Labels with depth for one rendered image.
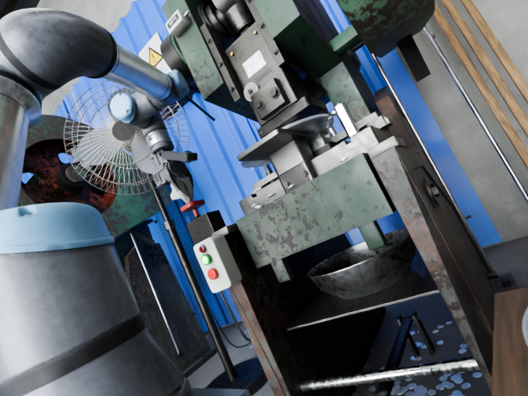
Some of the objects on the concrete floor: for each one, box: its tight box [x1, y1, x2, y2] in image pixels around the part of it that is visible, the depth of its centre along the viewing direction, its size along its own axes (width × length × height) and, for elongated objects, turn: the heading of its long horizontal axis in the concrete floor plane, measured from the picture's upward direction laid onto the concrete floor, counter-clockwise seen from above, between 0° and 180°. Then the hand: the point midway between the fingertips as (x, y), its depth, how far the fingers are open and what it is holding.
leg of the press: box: [367, 86, 519, 392], centre depth 93 cm, size 92×12×90 cm, turn 74°
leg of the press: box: [212, 223, 387, 396], centre depth 121 cm, size 92×12×90 cm, turn 74°
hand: (190, 199), depth 96 cm, fingers closed, pressing on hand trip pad
